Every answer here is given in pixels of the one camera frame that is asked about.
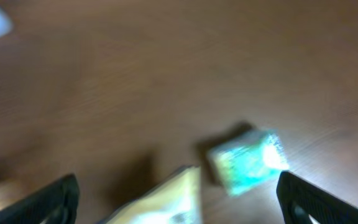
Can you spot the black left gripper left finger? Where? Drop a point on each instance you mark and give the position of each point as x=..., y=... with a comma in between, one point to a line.
x=56, y=203

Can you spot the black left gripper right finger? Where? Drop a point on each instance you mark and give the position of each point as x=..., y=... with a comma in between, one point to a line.
x=301, y=201

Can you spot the small teal green box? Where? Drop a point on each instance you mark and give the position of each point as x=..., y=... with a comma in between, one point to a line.
x=248, y=160

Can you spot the yellow white snack bag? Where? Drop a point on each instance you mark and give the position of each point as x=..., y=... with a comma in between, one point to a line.
x=175, y=200

